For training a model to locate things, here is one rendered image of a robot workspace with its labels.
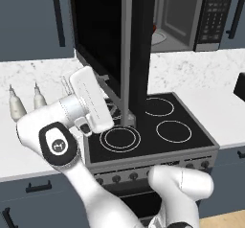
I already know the pale beige bottle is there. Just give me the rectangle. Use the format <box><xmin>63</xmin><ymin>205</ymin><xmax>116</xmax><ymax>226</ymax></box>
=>
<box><xmin>33</xmin><ymin>81</ymin><xmax>49</xmax><ymax>110</ymax></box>
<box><xmin>8</xmin><ymin>83</ymin><xmax>28</xmax><ymax>123</ymax></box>

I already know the blue-grey base cupboard door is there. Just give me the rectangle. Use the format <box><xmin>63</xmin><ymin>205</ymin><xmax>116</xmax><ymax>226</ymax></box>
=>
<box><xmin>0</xmin><ymin>195</ymin><xmax>92</xmax><ymax>228</ymax></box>

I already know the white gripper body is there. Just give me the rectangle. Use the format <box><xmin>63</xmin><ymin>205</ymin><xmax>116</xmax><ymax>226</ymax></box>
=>
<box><xmin>69</xmin><ymin>65</ymin><xmax>115</xmax><ymax>134</ymax></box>

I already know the black and grey microwave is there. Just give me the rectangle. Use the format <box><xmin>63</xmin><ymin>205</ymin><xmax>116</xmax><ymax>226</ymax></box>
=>
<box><xmin>149</xmin><ymin>0</ymin><xmax>238</xmax><ymax>54</ymax></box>

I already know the black sink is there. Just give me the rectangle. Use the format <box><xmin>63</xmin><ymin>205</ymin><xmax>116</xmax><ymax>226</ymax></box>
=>
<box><xmin>233</xmin><ymin>72</ymin><xmax>245</xmax><ymax>103</ymax></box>

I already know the blue-grey drawer front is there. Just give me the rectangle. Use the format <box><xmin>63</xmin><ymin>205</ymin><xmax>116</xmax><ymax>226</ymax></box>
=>
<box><xmin>0</xmin><ymin>171</ymin><xmax>84</xmax><ymax>206</ymax></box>
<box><xmin>212</xmin><ymin>145</ymin><xmax>245</xmax><ymax>178</ymax></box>

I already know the blue-grey wall cupboard door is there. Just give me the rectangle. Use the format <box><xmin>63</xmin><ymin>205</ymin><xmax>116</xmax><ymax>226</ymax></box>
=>
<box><xmin>219</xmin><ymin>0</ymin><xmax>245</xmax><ymax>51</ymax></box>
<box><xmin>0</xmin><ymin>0</ymin><xmax>77</xmax><ymax>62</ymax></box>

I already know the grey microwave door handle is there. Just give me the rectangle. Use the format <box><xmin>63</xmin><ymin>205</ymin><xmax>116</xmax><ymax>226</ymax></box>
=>
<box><xmin>120</xmin><ymin>0</ymin><xmax>137</xmax><ymax>126</ymax></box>

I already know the black stove with hob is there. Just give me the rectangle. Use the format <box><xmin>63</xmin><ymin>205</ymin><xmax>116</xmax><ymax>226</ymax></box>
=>
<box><xmin>83</xmin><ymin>92</ymin><xmax>221</xmax><ymax>228</ymax></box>

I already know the black cupboard handle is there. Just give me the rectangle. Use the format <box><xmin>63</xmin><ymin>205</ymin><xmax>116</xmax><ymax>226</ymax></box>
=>
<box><xmin>50</xmin><ymin>0</ymin><xmax>67</xmax><ymax>48</ymax></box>
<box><xmin>225</xmin><ymin>0</ymin><xmax>245</xmax><ymax>40</ymax></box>
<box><xmin>1</xmin><ymin>207</ymin><xmax>19</xmax><ymax>228</ymax></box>

